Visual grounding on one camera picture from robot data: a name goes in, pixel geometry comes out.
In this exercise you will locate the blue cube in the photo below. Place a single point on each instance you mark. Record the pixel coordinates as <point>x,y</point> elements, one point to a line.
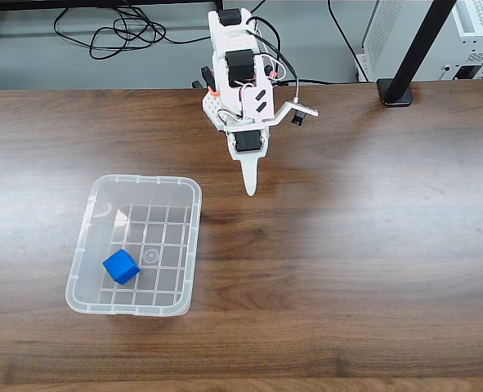
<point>120,267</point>

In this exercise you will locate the black orange table clamp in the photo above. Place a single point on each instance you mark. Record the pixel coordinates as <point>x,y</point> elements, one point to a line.
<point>204,75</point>

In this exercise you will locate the white perforated computer case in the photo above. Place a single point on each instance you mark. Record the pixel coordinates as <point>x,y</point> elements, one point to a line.
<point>382,36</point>

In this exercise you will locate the black monitor stand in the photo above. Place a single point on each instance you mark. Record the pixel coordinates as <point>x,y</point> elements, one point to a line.
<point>419,49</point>

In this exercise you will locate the clear plastic container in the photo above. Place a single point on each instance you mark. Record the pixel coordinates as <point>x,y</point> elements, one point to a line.
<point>90,302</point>

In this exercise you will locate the small wrist camera on bracket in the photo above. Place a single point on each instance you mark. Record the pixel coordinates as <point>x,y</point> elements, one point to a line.
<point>304,111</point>

